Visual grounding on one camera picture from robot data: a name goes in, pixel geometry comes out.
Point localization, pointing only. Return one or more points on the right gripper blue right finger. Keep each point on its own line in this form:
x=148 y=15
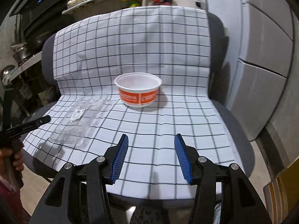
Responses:
x=184 y=161

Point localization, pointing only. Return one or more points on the striped wooden box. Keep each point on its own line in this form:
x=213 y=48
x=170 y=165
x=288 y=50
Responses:
x=281 y=195

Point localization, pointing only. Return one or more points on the yellow cap green bottle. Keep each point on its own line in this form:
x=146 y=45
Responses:
x=134 y=3

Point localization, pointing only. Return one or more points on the clear plastic tray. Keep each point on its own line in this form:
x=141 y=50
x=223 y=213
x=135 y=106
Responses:
x=79 y=124

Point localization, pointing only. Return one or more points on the person left hand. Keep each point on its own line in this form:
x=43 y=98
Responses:
x=17 y=163

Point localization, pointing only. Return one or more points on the white black grid cloth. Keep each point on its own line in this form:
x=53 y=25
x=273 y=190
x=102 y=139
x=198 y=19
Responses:
x=140 y=74

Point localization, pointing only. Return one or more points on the grey white refrigerator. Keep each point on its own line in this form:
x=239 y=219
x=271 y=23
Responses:
x=252 y=77

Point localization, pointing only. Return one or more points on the grey office chair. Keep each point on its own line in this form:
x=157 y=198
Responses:
x=224 y=51

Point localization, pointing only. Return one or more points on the steel cooking pot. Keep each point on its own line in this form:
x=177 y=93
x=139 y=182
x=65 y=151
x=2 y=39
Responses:
x=21 y=52

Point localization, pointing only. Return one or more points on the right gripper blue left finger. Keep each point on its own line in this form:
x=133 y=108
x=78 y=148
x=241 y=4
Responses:
x=119 y=158

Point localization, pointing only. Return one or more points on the black range hood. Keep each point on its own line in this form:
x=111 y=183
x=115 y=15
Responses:
x=35 y=17

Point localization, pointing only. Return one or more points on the steel counter shelf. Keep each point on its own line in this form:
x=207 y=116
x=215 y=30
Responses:
x=26 y=65

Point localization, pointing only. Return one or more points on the orange white paper bowl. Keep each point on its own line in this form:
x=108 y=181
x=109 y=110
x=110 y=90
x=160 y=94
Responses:
x=138 y=89

